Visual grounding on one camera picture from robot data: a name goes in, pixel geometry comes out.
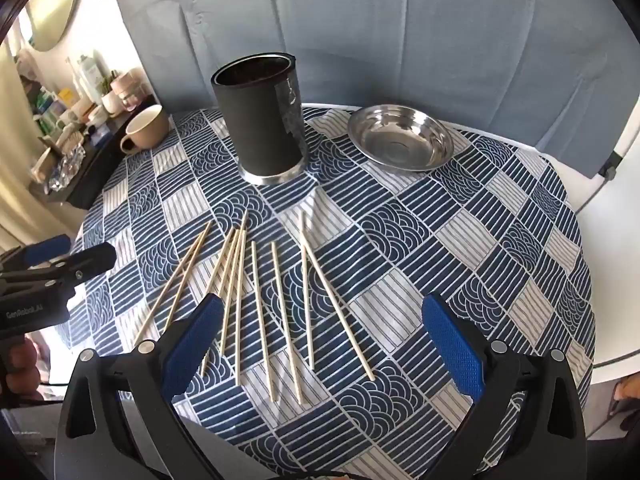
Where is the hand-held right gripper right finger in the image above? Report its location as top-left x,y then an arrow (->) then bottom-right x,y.
421,294 -> 593,480

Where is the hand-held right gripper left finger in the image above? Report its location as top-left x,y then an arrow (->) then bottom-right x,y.
54,294 -> 224,480

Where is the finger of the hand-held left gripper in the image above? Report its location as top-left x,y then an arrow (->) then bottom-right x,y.
0,234 -> 71,273
47,242 -> 117,288

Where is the bunch of wooden chopsticks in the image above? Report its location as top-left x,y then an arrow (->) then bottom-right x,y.
134,210 -> 377,406

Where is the black cylindrical utensil holder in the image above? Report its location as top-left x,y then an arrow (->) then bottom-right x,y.
210,51 -> 307,188

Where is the person's left hand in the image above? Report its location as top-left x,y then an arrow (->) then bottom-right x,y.
2,340 -> 46,396

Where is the beige curtain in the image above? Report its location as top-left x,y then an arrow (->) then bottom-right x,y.
0,40 -> 88,256

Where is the crumpled silver foil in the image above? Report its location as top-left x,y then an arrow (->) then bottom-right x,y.
47,152 -> 83,192

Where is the blue white patterned tablecloth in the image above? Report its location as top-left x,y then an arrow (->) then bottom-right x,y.
55,102 -> 598,480

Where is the cluster of toiletry bottles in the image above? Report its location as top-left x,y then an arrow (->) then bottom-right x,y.
17,52 -> 108,161

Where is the beige ceramic mug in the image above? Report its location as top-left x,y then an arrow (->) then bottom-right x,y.
119,104 -> 171,156

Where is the small potted plant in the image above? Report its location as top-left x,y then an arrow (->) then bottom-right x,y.
100,75 -> 124,115

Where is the pink cup stack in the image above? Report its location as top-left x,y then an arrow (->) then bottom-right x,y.
112,69 -> 151,111

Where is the stainless steel plate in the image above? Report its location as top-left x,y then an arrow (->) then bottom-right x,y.
347,104 -> 455,172

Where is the grey-blue fabric backdrop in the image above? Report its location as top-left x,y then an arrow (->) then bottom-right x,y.
105,0 -> 638,181

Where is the oval wall mirror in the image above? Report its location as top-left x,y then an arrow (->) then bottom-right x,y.
22,0 -> 88,53

